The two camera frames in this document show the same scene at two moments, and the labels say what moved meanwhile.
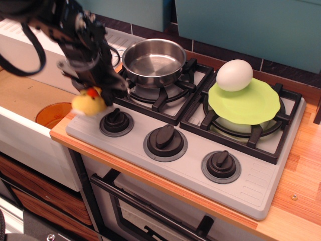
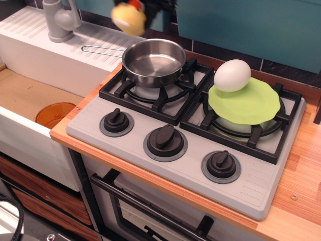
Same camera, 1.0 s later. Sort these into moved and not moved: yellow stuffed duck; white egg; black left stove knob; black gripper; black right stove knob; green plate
Moved: black gripper; yellow stuffed duck
Not moved: green plate; white egg; black right stove knob; black left stove knob
